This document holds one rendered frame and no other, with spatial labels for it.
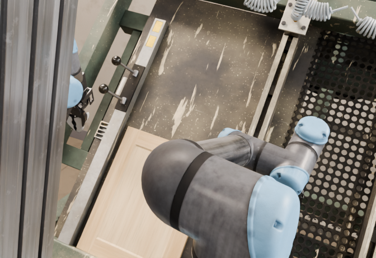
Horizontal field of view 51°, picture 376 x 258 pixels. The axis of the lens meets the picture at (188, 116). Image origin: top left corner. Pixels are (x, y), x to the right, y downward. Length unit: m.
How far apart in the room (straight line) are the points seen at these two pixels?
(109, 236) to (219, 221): 1.06
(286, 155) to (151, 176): 0.42
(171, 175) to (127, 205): 1.01
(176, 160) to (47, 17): 0.24
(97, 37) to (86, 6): 2.33
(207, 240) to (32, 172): 0.23
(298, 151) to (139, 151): 0.78
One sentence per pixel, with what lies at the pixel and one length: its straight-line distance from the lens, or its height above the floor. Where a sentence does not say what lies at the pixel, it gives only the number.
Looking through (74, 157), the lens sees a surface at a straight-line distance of 1.69.
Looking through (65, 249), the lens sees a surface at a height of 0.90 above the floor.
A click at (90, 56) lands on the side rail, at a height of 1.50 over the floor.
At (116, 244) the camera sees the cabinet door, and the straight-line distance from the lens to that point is 1.52.
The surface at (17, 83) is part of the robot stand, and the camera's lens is 0.42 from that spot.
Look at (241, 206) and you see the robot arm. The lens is 0.49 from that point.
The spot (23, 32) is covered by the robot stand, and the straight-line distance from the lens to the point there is 0.42.
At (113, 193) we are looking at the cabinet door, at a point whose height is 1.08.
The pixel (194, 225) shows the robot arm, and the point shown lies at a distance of 0.52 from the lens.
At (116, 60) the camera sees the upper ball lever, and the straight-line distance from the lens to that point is 1.53.
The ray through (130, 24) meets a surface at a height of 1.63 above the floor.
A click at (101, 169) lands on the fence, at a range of 1.55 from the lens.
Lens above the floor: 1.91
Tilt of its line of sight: 20 degrees down
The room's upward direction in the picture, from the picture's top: 12 degrees clockwise
